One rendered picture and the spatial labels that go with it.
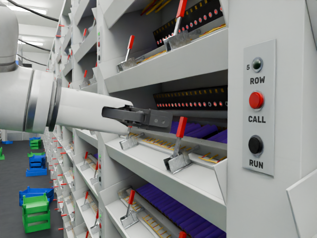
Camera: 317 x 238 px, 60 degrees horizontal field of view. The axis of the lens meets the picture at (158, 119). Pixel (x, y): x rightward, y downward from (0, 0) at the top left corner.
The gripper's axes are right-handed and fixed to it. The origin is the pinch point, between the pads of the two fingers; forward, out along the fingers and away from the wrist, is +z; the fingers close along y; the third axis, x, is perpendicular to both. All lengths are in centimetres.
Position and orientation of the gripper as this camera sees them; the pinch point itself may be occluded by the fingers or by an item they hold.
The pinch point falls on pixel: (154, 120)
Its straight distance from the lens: 44.2
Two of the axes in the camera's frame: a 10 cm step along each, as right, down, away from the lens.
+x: 1.5, -9.9, 0.3
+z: 9.0, 1.5, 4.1
